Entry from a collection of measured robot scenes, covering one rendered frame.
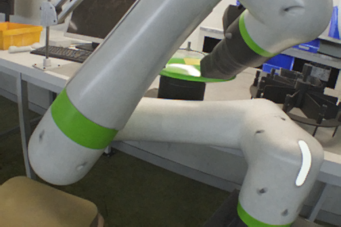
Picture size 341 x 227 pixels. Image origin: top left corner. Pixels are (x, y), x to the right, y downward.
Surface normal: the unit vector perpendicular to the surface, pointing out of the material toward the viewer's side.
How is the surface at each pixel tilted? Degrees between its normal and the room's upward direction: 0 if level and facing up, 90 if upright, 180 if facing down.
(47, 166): 86
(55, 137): 77
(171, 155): 90
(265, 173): 89
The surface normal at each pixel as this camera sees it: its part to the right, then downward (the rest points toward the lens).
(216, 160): -0.42, 0.26
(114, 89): 0.20, 0.37
